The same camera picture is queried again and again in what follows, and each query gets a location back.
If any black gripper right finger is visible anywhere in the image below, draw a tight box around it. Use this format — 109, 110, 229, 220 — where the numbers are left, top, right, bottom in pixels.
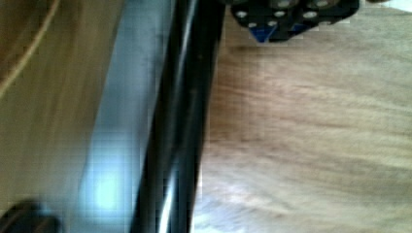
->
268, 0, 360, 43

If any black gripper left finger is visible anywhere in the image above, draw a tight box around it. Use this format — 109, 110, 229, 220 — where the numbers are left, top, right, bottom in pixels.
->
230, 0, 279, 43

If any dark wooden cutting board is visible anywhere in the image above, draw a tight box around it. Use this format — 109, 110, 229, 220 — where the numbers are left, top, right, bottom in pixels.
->
191, 0, 412, 233

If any black metal drawer handle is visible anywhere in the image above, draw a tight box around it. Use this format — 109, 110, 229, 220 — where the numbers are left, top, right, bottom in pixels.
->
0, 0, 227, 233

